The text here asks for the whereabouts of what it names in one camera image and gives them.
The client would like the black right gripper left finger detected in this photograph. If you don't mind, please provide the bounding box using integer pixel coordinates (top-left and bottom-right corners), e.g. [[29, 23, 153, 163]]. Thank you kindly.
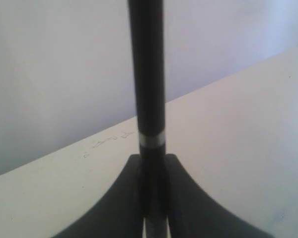
[[55, 155, 144, 238]]

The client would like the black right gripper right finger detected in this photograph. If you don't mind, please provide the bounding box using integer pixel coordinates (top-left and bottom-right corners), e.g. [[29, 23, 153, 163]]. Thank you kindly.
[[164, 154, 271, 238]]

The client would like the black paintbrush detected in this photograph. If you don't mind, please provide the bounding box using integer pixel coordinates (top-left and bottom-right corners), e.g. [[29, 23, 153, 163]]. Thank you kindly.
[[128, 0, 167, 238]]

